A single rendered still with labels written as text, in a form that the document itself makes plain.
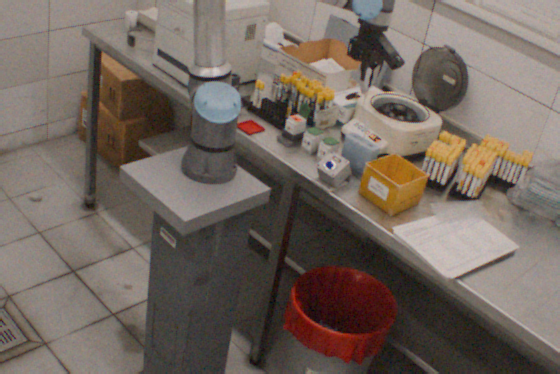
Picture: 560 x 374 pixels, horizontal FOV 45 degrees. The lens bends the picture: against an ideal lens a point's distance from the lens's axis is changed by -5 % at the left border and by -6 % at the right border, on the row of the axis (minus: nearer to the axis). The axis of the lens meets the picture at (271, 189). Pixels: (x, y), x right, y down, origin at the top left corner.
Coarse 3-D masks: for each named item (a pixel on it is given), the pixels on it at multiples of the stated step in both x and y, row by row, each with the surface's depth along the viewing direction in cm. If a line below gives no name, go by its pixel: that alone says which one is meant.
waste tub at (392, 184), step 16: (384, 160) 200; (400, 160) 202; (368, 176) 195; (384, 176) 191; (400, 176) 203; (416, 176) 198; (368, 192) 197; (384, 192) 192; (400, 192) 189; (416, 192) 196; (384, 208) 194; (400, 208) 194
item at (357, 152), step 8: (352, 136) 207; (360, 136) 208; (344, 144) 209; (352, 144) 206; (360, 144) 204; (368, 144) 205; (344, 152) 209; (352, 152) 207; (360, 152) 205; (368, 152) 203; (376, 152) 204; (352, 160) 208; (360, 160) 206; (368, 160) 204; (352, 168) 209; (360, 168) 207; (360, 176) 206
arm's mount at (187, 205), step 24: (120, 168) 184; (144, 168) 185; (168, 168) 187; (240, 168) 193; (144, 192) 179; (168, 192) 178; (192, 192) 179; (216, 192) 181; (240, 192) 183; (264, 192) 186; (168, 216) 173; (192, 216) 171; (216, 216) 176
